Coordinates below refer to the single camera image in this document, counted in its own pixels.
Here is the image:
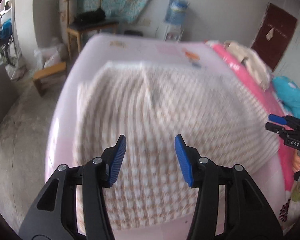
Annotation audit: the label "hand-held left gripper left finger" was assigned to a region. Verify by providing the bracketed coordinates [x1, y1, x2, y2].
[18, 134, 127, 240]

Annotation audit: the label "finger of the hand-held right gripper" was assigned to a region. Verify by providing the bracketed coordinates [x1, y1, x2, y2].
[268, 114, 289, 126]
[265, 122, 288, 138]

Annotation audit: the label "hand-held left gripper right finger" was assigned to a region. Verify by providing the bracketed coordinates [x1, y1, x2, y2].
[174, 134, 284, 240]

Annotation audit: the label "beige white checked coat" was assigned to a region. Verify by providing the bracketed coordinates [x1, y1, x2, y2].
[74, 61, 280, 230]

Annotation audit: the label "teal fuzzy cloth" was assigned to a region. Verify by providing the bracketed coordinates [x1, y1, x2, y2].
[271, 76, 300, 117]

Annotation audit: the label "cream garment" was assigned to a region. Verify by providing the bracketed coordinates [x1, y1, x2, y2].
[224, 41, 273, 90]

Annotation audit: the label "pink floral blanket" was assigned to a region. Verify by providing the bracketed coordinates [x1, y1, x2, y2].
[205, 40, 300, 230]

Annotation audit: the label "dark red door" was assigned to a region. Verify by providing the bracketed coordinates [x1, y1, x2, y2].
[251, 2, 298, 72]

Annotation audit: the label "small wooden stool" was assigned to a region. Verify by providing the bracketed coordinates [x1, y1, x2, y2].
[32, 61, 67, 97]

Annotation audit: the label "white plastic bags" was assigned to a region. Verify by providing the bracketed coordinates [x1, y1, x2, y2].
[34, 37, 68, 69]

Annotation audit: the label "white water dispenser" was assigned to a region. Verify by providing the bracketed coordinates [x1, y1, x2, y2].
[156, 24, 184, 42]

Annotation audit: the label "wooden chair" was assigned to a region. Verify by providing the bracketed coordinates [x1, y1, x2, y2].
[65, 0, 119, 60]

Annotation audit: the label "grey board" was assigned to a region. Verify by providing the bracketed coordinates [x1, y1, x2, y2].
[0, 62, 19, 138]

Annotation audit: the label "blue water bottle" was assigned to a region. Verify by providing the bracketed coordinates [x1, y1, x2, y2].
[164, 0, 190, 27]

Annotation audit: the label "black cloth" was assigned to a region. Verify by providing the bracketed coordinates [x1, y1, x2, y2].
[74, 9, 107, 23]

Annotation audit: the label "bicycle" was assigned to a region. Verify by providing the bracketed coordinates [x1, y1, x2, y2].
[0, 20, 22, 75]

